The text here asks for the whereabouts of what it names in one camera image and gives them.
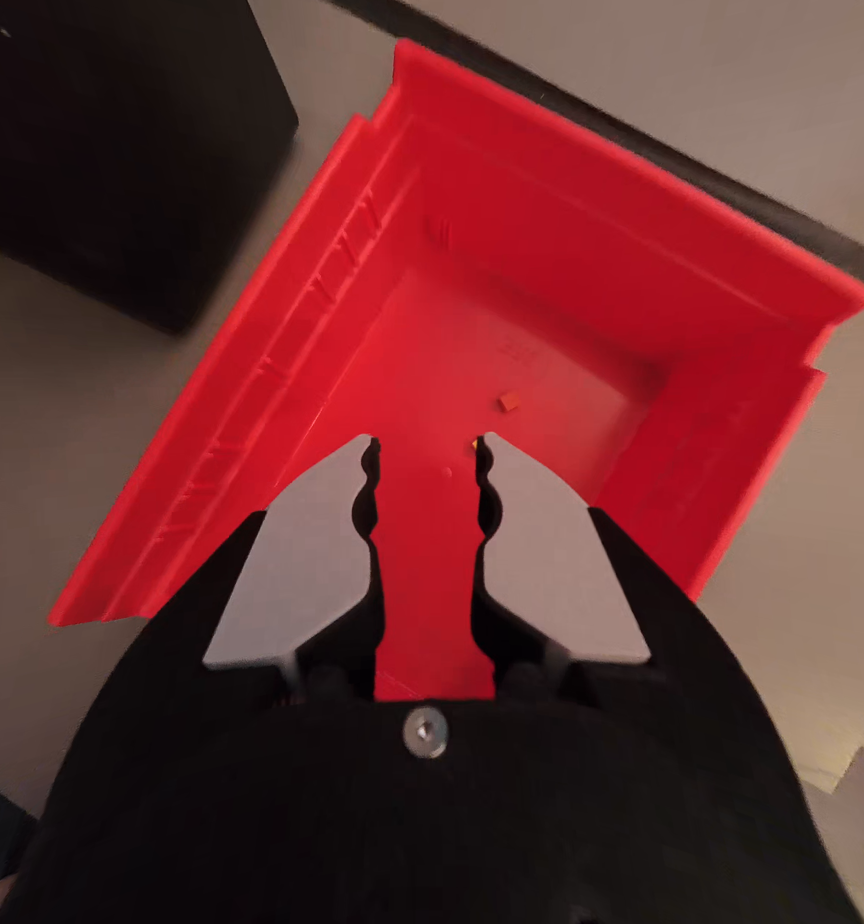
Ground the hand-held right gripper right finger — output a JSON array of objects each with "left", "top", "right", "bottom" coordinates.
[{"left": 471, "top": 434, "right": 652, "bottom": 668}]

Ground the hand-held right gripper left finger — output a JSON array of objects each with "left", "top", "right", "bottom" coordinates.
[{"left": 202, "top": 434, "right": 382, "bottom": 672}]

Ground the red plastic bin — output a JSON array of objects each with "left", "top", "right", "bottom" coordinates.
[{"left": 50, "top": 41, "right": 864, "bottom": 701}]

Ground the black drawer cabinet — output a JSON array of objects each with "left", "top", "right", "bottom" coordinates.
[{"left": 0, "top": 0, "right": 300, "bottom": 336}]

